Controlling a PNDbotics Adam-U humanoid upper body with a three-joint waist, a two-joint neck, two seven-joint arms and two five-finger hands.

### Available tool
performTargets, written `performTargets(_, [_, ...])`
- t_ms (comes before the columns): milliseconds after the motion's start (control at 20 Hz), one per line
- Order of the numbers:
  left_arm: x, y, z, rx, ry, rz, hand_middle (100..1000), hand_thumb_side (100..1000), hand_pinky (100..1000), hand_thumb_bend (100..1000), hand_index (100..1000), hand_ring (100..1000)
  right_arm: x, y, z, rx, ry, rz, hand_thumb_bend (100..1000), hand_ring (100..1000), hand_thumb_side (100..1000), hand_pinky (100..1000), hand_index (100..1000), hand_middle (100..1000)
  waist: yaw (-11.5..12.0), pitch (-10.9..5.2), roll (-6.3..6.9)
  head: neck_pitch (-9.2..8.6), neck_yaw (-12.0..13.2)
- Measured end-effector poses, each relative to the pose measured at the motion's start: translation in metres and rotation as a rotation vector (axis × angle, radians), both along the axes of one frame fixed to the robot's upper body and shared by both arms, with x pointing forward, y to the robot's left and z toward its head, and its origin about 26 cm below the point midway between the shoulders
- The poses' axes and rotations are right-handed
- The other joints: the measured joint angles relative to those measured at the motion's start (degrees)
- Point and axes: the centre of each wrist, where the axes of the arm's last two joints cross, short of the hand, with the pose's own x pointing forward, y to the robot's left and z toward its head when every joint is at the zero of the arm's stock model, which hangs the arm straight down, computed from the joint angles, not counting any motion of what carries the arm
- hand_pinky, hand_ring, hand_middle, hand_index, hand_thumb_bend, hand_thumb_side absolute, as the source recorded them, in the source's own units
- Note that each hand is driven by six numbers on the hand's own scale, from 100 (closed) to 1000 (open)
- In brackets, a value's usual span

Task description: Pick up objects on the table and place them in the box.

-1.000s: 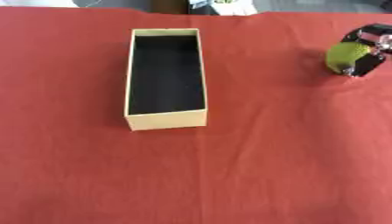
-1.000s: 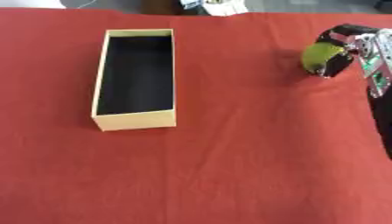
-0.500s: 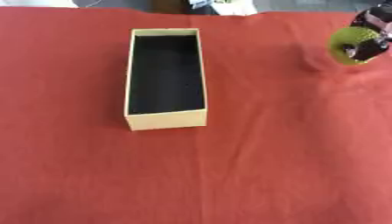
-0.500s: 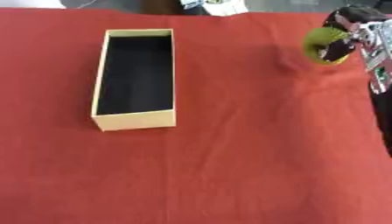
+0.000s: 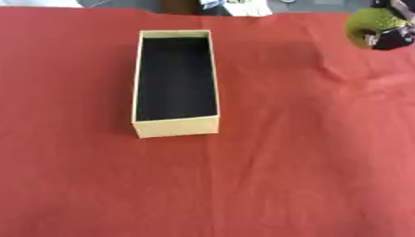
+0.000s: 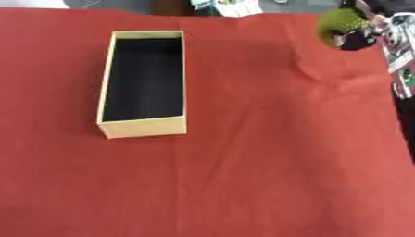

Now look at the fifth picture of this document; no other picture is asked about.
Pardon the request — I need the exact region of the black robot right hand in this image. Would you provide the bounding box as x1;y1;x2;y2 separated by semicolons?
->
363;0;415;51

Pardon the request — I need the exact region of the tan cardboard box black inside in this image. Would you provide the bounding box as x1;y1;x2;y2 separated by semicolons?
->
130;29;222;139

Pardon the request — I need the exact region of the green round toy fruit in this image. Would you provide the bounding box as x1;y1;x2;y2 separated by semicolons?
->
344;6;409;49

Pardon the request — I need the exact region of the person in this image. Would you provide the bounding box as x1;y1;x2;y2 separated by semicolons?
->
157;0;276;18

